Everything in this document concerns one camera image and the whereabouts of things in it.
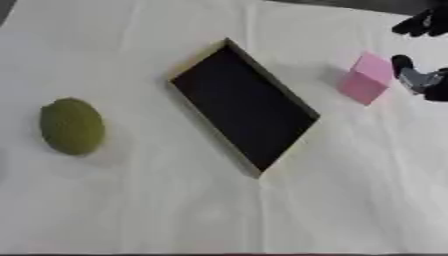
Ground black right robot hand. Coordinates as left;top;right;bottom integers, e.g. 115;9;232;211
388;7;448;103

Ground tan box with black inside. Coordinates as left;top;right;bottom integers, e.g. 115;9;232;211
166;37;322;180

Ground pink cube block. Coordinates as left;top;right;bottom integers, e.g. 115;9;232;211
336;50;396;107

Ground olive green round toy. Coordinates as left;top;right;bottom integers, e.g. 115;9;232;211
38;96;109;157

